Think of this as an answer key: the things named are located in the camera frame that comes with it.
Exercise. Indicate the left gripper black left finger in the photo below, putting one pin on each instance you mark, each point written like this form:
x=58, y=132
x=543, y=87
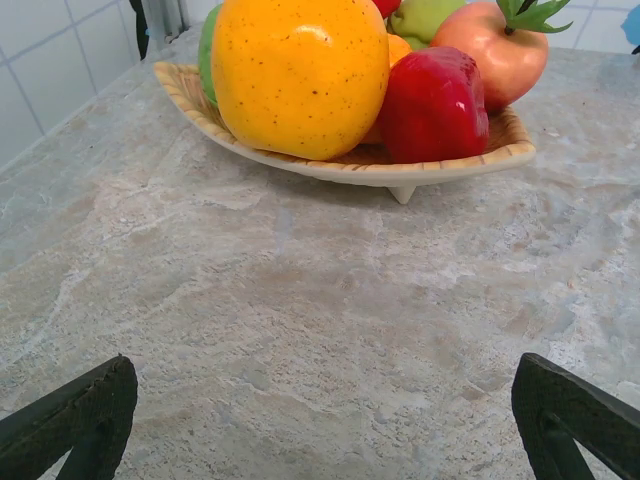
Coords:
x=60, y=425

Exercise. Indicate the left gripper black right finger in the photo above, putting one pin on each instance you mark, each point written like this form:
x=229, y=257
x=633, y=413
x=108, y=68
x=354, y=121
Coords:
x=565, y=415

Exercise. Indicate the glossy red fruit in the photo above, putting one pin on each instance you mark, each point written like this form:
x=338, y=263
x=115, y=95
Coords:
x=430, y=110

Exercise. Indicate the orange-red fruit with green leaves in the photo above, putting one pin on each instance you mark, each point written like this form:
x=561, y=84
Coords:
x=500, y=55

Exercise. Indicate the green apple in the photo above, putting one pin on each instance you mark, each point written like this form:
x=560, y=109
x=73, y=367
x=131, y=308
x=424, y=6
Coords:
x=206, y=60

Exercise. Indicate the orange tangerine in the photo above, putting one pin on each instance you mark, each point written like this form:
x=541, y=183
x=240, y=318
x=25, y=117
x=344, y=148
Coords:
x=398, y=50

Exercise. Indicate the speckled yellow apple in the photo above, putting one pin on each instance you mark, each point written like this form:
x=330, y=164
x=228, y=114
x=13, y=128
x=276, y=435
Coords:
x=300, y=80

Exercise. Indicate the green pear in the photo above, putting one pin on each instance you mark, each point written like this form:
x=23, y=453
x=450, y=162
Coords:
x=420, y=20

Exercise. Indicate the small red fruit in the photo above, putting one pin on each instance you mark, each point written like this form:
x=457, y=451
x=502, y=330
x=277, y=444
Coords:
x=385, y=6

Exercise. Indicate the woven leaf-shaped fruit basket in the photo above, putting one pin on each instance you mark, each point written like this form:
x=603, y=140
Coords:
x=350, y=170

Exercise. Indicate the blue oval dolphin sticker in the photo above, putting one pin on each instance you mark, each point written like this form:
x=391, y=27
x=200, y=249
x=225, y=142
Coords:
x=631, y=25

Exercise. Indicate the aluminium corner post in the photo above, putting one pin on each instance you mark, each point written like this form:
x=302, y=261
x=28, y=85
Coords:
x=167, y=17

